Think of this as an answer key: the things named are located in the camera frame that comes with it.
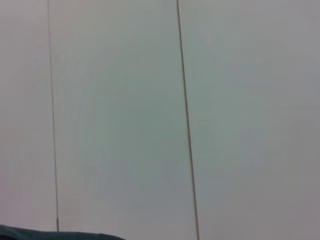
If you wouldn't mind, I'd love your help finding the dark teal fabric bag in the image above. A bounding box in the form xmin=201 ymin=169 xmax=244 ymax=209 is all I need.
xmin=0 ymin=224 xmax=128 ymax=240

